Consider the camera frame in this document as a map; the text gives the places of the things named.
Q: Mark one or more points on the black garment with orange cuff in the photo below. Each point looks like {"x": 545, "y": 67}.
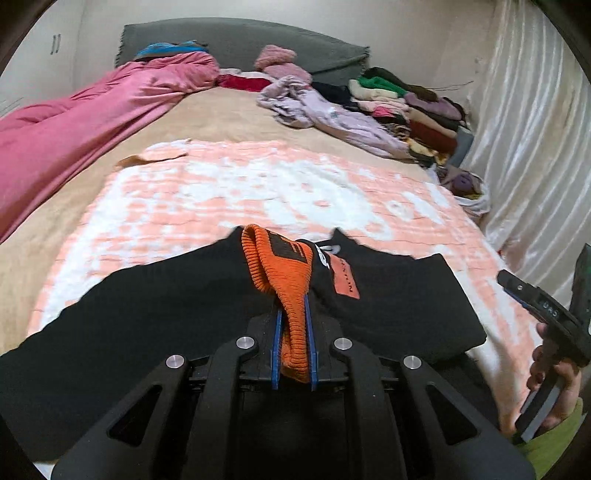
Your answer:
{"x": 161, "y": 318}

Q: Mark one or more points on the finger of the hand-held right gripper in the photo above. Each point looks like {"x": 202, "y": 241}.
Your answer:
{"x": 531, "y": 300}

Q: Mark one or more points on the white bag of clothes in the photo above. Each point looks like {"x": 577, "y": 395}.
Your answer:
{"x": 461, "y": 184}

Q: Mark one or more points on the person's right forearm green sleeve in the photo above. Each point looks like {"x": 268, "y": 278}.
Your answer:
{"x": 561, "y": 445}

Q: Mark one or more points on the pink fluffy garment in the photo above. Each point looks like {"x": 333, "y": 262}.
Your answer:
{"x": 277, "y": 57}

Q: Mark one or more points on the lilac garment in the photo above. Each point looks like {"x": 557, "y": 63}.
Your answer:
{"x": 323, "y": 115}

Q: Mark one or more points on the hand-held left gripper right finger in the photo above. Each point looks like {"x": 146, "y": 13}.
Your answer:
{"x": 312, "y": 348}

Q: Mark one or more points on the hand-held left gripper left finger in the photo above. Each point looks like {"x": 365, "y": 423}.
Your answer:
{"x": 277, "y": 353}

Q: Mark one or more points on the blue cloth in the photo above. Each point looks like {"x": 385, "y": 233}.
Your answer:
{"x": 157, "y": 47}

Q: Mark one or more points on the red cloth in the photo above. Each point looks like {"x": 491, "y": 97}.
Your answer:
{"x": 244, "y": 83}

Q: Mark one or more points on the beige bed sheet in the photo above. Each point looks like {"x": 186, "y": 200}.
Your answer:
{"x": 221, "y": 115}

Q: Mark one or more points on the person's right hand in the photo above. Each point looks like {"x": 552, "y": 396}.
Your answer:
{"x": 565, "y": 392}

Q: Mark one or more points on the peach and white fleece blanket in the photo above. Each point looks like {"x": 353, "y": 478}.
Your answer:
{"x": 277, "y": 184}

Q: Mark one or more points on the white satin curtain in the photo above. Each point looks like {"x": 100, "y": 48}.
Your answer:
{"x": 531, "y": 138}

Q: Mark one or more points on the white wardrobe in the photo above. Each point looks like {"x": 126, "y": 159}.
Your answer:
{"x": 46, "y": 60}

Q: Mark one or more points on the pink duvet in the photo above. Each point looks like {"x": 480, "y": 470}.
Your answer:
{"x": 69, "y": 138}

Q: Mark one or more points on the pile of folded clothes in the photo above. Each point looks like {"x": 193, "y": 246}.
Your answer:
{"x": 415, "y": 120}

